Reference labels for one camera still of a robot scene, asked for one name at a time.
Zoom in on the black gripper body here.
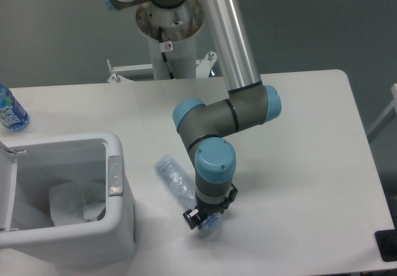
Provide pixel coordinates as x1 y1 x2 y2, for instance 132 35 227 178
196 200 230 220

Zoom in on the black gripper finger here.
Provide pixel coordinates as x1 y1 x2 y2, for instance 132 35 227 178
220 183 238 214
182 208 204 229

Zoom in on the clear plastic bottle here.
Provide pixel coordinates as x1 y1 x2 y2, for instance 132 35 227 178
154 154 223 234

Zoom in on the white plastic wrapper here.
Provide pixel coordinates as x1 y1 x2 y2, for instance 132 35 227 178
48 180 106 226

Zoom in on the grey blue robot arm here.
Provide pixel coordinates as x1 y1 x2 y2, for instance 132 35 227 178
104 0 282 229

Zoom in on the white trash can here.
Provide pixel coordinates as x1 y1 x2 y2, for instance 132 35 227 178
1 132 136 265

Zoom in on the black clamp at table edge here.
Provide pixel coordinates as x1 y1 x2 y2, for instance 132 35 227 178
375 229 396 262

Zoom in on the blue labelled water bottle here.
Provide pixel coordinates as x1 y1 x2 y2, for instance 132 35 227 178
1 84 30 132

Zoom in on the white pedestal base frame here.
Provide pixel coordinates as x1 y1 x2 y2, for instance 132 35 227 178
107 51 218 83

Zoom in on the black cable on pedestal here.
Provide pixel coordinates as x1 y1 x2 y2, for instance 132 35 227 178
158 26 176 80

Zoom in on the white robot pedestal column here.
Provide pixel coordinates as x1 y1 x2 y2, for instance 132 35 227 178
136 0 204 80

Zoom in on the white frame at right edge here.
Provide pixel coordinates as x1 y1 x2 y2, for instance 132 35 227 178
367 84 396 143

